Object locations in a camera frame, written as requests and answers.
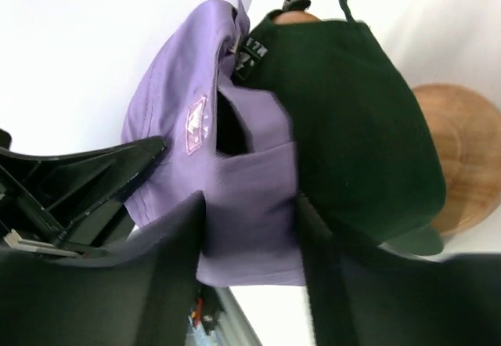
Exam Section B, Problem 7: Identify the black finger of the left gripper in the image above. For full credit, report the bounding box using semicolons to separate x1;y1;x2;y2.
1;131;165;258

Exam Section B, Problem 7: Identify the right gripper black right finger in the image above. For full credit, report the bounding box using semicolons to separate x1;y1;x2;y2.
296;195;500;345

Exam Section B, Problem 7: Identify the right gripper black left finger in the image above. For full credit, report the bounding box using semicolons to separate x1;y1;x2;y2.
1;192;206;346

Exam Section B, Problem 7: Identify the dark green baseball cap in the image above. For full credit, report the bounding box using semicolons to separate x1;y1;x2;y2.
233;0;446;256

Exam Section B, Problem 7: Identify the lilac baseball cap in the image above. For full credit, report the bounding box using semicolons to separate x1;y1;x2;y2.
121;0;305;287

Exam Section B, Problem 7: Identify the wooden hat stand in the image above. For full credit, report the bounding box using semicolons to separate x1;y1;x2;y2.
279;12;500;238

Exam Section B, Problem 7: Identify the aluminium mounting rail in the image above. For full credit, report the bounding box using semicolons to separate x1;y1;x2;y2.
187;286;263;346

